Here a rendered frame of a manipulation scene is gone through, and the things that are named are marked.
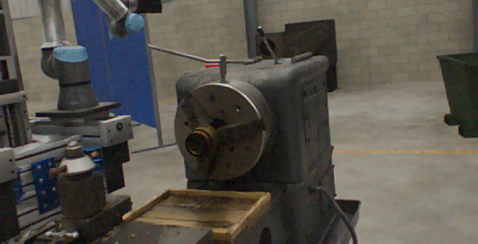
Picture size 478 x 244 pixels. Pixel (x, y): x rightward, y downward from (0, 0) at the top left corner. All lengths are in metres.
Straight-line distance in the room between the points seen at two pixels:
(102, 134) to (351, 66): 9.94
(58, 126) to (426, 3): 9.94
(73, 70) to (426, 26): 9.90
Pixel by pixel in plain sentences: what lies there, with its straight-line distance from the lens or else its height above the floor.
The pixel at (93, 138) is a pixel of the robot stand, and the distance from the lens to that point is 1.86.
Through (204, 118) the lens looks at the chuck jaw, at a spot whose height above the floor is 1.14.
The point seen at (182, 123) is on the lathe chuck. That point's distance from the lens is 1.60.
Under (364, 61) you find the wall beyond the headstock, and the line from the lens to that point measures 11.43.
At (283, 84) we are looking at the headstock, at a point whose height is 1.20.
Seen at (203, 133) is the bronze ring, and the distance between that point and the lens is 1.42.
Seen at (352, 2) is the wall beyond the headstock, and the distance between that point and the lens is 11.44.
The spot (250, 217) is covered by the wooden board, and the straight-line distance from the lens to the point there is 1.34.
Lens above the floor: 1.38
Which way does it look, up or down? 9 degrees down
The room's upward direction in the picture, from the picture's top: 6 degrees counter-clockwise
